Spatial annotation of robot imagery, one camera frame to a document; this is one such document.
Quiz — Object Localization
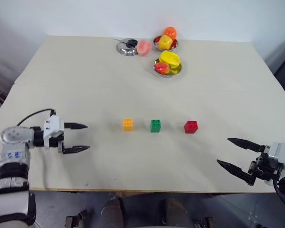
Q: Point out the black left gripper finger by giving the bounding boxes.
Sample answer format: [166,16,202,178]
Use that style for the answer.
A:
[62,145,91,155]
[64,122,89,131]

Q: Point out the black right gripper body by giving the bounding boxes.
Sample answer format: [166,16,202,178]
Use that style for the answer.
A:
[248,152,284,181]

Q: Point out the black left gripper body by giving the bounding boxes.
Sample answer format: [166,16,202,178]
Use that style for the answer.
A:
[48,130,66,154]

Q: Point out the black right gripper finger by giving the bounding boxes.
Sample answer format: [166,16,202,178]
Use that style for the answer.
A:
[216,159,257,187]
[227,137,266,153]

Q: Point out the yellow studded cube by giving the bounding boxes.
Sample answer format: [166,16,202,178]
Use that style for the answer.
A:
[123,118,134,132]

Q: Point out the red studded cube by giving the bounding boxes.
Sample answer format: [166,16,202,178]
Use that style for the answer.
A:
[184,120,200,134]

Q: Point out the dark rounded shape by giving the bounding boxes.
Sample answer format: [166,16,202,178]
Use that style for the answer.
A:
[100,198,124,228]

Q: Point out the green studded cube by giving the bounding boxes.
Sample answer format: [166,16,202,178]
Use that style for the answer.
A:
[150,119,162,133]

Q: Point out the steel plate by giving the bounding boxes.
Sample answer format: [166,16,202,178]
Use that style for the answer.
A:
[152,59,183,77]
[153,35,179,51]
[115,38,140,56]

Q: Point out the black scissors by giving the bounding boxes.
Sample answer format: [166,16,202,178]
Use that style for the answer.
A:
[113,38,138,48]

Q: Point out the pink toy peach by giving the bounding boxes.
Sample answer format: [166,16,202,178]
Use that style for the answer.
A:
[136,39,153,57]

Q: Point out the red toy apple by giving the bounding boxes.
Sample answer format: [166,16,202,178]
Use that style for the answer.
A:
[153,62,171,75]

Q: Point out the yellow toy star fruit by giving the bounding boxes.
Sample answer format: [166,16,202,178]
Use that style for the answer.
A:
[159,51,182,69]

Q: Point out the yellow toy bell pepper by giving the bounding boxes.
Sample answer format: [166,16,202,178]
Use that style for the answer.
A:
[158,34,173,50]

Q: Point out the orange toy fruit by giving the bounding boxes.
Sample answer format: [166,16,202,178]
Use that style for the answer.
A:
[163,27,177,41]

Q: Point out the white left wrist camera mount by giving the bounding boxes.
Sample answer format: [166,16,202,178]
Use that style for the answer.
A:
[43,114,66,148]

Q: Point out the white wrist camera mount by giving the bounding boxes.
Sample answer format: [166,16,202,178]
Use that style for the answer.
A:
[263,142,285,186]
[43,114,66,148]

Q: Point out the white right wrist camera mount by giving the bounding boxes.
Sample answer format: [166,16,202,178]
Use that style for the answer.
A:
[263,142,285,186]

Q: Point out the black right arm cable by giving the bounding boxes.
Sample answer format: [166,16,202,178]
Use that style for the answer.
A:
[272,179,285,228]

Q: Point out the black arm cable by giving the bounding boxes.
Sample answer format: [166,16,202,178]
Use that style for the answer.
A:
[16,109,57,126]
[272,179,285,228]

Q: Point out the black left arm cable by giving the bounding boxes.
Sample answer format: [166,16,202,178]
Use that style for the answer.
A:
[16,109,57,126]

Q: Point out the black metal bracket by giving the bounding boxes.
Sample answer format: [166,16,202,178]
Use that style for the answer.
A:
[65,209,89,228]

